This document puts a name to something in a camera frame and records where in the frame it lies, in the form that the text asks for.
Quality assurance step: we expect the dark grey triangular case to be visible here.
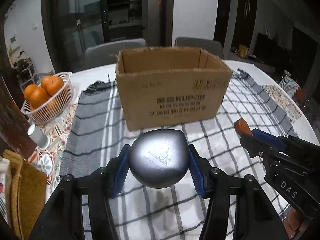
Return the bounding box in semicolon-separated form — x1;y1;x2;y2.
129;129;190;189

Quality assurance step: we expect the person right hand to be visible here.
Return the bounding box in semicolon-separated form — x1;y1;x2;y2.
283;207;310;239

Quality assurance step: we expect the patterned table runner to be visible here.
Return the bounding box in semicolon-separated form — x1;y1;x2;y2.
262;85;302;123

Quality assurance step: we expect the woven tissue box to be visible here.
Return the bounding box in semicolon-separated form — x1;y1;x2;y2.
1;150;47;239

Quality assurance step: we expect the small white cylinder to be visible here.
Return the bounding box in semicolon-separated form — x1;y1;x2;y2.
27;124;50;150

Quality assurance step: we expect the tv cabinet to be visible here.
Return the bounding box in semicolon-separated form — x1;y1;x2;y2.
226;44;276;74

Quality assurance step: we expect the grey plaid tablecloth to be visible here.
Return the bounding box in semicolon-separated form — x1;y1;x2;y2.
59;71;295;239

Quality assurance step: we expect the glass vase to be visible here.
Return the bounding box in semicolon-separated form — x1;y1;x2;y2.
0;77;36;159

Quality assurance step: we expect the grey chair right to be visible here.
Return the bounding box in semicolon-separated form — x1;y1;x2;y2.
174;37;224;59

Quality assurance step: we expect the grey chair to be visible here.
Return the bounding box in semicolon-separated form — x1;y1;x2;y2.
84;38;147;68
174;37;224;59

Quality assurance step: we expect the brown cardboard box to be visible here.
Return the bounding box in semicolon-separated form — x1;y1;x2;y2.
116;47;233;131

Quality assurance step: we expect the orange fruit front left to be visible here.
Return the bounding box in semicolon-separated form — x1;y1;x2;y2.
29;87;50;109

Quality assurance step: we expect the orange fruit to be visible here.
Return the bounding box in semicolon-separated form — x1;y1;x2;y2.
41;75;64;96
24;84;38;101
29;87;50;109

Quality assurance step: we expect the orange fruit right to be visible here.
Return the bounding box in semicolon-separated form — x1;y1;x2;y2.
24;84;38;101

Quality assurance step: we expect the orange fruit middle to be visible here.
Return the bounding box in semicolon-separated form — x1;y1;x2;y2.
41;75;64;96

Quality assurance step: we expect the white storage rack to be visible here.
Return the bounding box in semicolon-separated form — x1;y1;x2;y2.
14;51;35;91

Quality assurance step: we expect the grey chair left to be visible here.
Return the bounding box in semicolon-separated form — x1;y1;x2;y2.
84;38;147;68

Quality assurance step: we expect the black glass sliding door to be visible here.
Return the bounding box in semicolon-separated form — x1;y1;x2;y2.
41;0;173;72

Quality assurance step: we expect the white wire fruit basket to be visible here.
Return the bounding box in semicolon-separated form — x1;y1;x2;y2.
21;72;73;125

